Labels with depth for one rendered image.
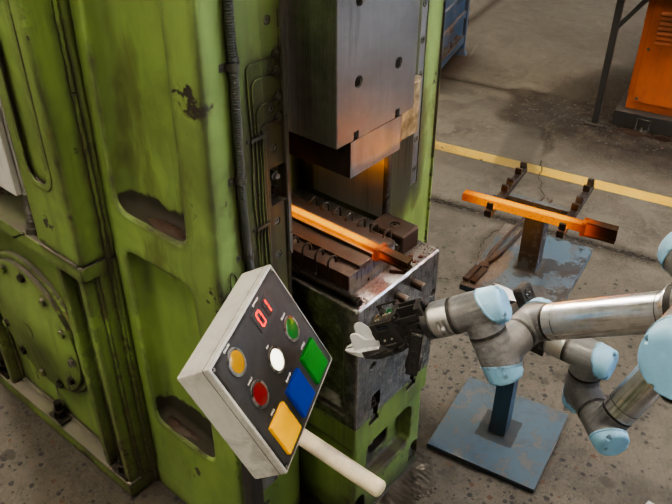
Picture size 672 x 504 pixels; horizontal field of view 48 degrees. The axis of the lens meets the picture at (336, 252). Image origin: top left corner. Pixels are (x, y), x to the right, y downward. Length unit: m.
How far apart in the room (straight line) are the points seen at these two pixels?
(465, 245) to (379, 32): 2.26
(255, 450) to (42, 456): 1.58
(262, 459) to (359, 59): 0.86
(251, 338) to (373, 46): 0.69
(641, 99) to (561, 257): 2.92
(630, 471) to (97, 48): 2.21
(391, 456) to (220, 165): 1.31
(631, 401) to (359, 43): 0.95
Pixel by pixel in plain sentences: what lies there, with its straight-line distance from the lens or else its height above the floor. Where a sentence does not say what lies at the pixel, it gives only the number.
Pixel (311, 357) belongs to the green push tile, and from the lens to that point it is 1.67.
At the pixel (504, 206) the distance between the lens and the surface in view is 2.21.
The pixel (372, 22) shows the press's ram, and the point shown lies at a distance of 1.71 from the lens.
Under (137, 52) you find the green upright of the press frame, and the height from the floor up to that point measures 1.55.
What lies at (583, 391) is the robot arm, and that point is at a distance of 1.84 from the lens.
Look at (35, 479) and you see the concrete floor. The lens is 2.94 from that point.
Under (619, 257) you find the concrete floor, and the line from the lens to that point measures 3.98.
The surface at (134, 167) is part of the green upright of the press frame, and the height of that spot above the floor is 1.23.
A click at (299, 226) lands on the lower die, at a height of 0.99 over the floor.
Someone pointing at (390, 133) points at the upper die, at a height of 1.33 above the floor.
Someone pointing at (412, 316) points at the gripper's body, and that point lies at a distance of 1.51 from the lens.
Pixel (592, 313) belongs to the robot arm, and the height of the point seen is 1.26.
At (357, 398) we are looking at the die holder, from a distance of 2.17.
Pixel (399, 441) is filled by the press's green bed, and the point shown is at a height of 0.16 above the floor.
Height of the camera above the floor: 2.16
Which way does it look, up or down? 35 degrees down
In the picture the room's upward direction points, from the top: straight up
